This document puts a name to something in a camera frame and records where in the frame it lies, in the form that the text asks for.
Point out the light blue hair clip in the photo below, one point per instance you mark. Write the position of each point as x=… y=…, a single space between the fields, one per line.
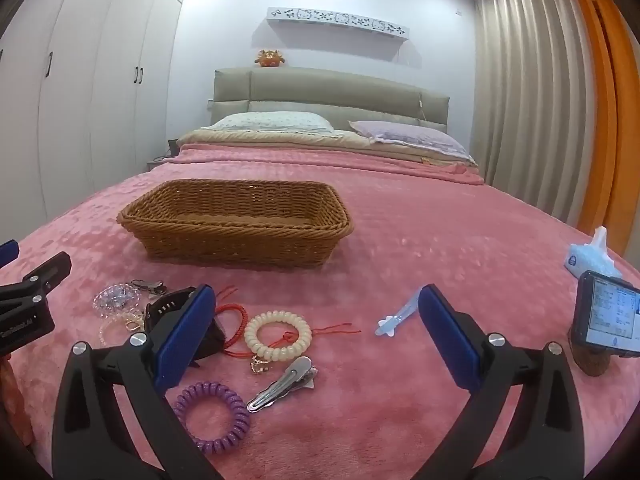
x=397 y=317

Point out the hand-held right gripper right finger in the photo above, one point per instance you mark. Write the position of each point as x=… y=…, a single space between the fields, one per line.
x=445 y=340

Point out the lilac pillow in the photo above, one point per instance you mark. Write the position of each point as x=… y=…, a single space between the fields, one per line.
x=405 y=137

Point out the grey padded headboard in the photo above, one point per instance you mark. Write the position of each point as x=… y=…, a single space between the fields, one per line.
x=325 y=90

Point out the small silver hair clip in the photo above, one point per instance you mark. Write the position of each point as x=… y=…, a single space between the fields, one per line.
x=150 y=286

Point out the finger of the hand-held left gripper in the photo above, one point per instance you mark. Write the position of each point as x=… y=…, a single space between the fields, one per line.
x=7 y=251
x=47 y=272

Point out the beige blanket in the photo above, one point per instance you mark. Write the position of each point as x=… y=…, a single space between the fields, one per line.
x=280 y=139

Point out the grey curtain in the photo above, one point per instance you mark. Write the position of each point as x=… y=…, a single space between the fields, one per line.
x=525 y=100

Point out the pink fleece blanket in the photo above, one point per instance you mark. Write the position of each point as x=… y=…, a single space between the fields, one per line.
x=400 y=240

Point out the white patterned pillow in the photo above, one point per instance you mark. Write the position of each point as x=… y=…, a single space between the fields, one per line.
x=272 y=122

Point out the brown wicker basket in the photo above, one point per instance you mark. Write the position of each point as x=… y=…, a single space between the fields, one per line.
x=235 y=225

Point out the small gold charm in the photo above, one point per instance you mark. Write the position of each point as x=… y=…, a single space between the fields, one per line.
x=259 y=365

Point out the black smartphone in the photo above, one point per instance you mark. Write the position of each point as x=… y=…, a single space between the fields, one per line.
x=607 y=315

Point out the black hair claw clip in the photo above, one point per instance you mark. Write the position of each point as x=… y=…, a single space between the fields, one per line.
x=165 y=307

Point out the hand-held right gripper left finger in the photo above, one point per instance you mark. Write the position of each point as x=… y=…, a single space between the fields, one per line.
x=182 y=340

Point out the white carved wall shelf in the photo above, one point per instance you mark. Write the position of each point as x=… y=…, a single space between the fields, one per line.
x=340 y=21

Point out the grey nightstand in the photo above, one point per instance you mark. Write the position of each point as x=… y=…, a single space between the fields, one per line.
x=159 y=162

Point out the white wardrobe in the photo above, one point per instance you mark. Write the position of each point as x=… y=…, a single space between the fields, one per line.
x=90 y=85

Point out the orange curtain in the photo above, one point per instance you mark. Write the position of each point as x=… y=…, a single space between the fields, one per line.
x=610 y=110

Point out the orange plush toy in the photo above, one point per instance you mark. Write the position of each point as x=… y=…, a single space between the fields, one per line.
x=269 y=58

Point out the large silver hair clip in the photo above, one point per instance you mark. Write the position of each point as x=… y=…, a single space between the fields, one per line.
x=282 y=382

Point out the brown wooden phone stand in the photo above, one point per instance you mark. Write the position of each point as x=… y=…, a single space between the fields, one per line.
x=592 y=360

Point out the blue tissue pack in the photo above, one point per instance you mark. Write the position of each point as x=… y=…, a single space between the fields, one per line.
x=592 y=257

